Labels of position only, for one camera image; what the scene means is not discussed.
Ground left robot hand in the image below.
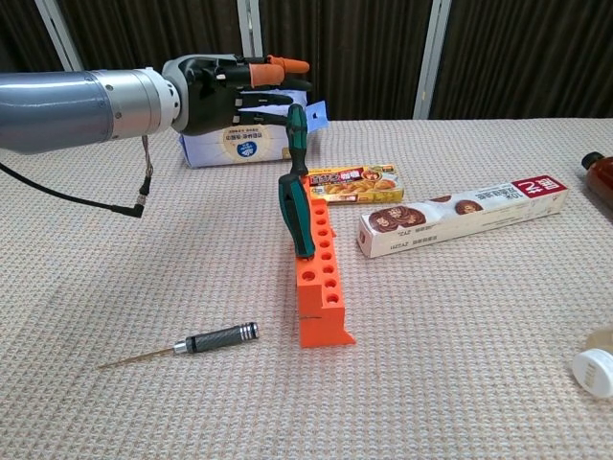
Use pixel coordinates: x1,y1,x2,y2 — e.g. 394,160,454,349
161,53,315,136

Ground green and black screwdriver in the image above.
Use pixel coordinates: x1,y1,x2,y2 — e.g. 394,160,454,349
285,102,311,177

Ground small green handle screwdriver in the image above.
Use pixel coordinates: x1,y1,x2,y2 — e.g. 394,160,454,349
277,172,318,263

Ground orange tool holder block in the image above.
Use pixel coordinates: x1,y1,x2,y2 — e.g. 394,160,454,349
292,174,358,349

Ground black silver precision screwdriver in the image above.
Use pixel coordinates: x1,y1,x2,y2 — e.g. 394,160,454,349
97,322,261,371

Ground blue tissue pack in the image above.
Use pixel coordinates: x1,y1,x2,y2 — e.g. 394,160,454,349
177,86,329,170

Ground dark partition panel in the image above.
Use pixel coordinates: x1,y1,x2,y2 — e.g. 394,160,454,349
55,0,246,73
0,0,66,76
258,0,435,121
430,0,613,120

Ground yellow curry box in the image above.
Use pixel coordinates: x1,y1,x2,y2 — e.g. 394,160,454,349
306,163,406,206

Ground white plastic wrap box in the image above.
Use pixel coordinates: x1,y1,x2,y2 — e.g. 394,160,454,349
355,174,571,261

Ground beige woven table cloth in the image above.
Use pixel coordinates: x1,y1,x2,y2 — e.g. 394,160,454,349
0,117,613,460

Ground brown plastic bottle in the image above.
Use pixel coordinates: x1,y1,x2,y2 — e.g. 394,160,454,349
580,150,613,215

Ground clear bottle white cap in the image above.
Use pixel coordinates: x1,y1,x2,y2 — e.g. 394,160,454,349
569,325,613,399

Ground white partition post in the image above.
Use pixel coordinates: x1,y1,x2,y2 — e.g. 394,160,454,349
34,0,83,73
237,0,265,58
412,0,452,121

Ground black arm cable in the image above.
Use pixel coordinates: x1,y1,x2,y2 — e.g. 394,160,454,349
0,134,155,219

